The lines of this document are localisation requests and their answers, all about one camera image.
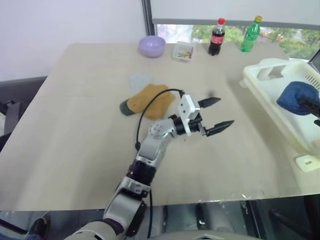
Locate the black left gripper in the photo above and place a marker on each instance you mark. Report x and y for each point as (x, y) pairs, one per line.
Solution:
(197, 123)

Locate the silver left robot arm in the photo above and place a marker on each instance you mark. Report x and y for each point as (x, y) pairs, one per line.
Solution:
(152, 147)

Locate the white plastic basket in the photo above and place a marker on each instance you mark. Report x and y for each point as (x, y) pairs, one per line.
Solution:
(308, 162)

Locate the mustard sock with grey toe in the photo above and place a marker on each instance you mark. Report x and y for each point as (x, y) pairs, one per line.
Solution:
(140, 98)

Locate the pale blue sock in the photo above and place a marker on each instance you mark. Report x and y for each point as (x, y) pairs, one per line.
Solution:
(137, 81)

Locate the dark laptop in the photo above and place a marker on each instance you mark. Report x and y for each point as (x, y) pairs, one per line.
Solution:
(316, 60)

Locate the clear box of colourful clips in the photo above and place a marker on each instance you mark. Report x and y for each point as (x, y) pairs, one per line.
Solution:
(183, 51)

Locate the cola bottle with red cap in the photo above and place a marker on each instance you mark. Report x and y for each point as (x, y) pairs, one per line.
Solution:
(217, 38)

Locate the green soda bottle yellow cap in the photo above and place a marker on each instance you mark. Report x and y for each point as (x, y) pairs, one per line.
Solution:
(250, 37)

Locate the purple plastic bowl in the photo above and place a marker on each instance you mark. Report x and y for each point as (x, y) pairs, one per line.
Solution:
(152, 47)

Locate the grey roller blind bar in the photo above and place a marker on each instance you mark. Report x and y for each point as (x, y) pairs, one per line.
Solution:
(180, 21)

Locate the grey robot torso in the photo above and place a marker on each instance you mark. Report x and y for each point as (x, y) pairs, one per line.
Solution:
(205, 237)

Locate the dark shoe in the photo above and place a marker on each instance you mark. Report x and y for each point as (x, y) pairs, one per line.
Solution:
(37, 230)

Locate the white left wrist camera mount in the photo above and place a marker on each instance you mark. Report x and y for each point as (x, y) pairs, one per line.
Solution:
(186, 107)

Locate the dark window frame post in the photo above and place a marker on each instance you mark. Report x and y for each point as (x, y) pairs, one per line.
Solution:
(147, 15)

